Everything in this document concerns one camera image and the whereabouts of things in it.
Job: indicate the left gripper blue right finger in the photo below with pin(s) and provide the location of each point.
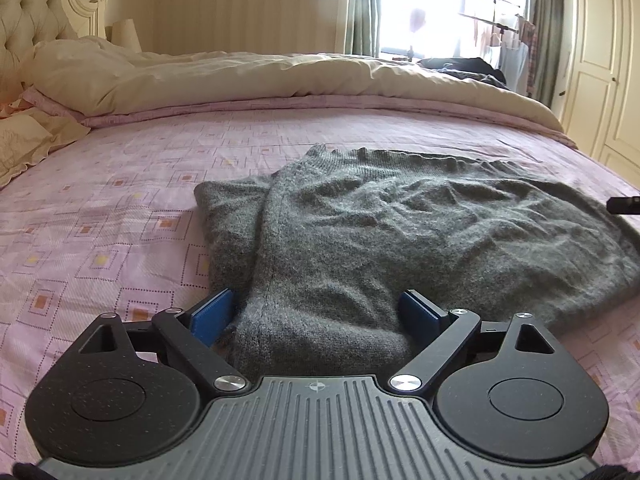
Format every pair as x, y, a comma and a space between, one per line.
442, 337

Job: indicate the cream wardrobe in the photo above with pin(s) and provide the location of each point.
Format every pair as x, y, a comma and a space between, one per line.
601, 111

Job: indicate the beige bedside lamp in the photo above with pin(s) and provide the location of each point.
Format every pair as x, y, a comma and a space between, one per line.
124, 34

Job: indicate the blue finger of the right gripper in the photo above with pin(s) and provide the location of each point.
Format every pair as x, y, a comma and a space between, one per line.
623, 205

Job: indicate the cream embroidered pillow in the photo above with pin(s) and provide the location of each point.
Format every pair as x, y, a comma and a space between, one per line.
30, 136

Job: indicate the dark clothes pile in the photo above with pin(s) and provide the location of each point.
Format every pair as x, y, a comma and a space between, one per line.
466, 68

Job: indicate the hanging laundry on rack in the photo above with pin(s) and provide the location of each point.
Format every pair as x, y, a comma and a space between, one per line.
497, 32

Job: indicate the cream tufted headboard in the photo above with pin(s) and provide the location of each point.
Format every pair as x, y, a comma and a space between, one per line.
25, 23

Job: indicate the pink patterned bed sheet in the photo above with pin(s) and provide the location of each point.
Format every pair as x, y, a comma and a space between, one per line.
109, 223

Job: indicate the beige duvet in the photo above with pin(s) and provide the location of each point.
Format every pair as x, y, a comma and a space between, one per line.
97, 82

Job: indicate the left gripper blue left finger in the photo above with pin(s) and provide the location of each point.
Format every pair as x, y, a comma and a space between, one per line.
188, 337

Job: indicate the grey argyle knit sweater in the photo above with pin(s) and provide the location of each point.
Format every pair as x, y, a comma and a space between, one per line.
318, 253

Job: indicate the grey window curtain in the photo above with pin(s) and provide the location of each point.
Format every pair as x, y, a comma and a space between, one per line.
363, 21

